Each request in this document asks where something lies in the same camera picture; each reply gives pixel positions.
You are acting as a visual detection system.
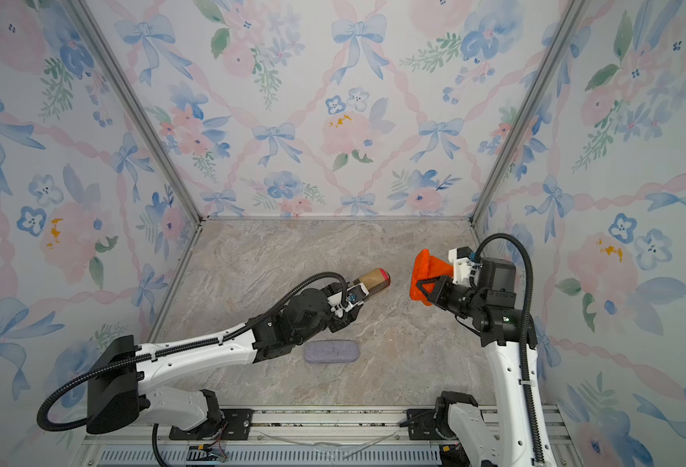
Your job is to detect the purple eyeglass case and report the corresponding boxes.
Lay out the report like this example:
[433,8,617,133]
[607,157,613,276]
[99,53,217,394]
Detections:
[303,340,361,365]

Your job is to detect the orange microfiber cloth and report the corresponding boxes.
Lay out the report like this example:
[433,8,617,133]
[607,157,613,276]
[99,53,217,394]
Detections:
[409,249,453,307]

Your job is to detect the plaid eyeglass case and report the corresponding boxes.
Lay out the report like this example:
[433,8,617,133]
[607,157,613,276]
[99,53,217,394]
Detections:
[355,268,392,296]

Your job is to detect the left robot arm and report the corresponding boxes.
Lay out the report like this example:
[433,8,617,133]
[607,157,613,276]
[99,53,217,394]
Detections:
[85,281,371,439]

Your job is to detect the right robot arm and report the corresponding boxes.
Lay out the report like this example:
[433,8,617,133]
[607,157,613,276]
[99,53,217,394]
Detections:
[410,250,557,466]

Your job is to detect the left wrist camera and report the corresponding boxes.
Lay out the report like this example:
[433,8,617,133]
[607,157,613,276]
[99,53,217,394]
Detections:
[329,283,370,313]

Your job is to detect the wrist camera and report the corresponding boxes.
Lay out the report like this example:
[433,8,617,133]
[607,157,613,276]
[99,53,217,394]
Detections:
[448,246,480,288]
[329,283,370,313]

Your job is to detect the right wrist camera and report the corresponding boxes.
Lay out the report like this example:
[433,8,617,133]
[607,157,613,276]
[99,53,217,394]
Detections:
[448,246,480,288]

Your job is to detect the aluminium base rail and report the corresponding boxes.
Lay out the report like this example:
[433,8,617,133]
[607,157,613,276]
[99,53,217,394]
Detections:
[82,404,575,467]

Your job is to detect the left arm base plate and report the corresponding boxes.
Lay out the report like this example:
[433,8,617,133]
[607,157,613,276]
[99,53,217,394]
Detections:
[169,409,255,441]

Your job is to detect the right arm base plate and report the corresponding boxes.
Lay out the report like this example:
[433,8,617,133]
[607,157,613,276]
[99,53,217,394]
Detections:
[399,409,455,441]

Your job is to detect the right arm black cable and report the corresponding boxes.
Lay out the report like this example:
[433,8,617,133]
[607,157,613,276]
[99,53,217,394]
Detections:
[472,232,554,467]

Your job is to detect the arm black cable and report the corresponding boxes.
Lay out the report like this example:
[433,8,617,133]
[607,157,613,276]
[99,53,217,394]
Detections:
[472,232,554,467]
[35,270,350,433]

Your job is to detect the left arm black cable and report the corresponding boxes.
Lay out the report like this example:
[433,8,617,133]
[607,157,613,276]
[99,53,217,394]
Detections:
[35,270,350,433]

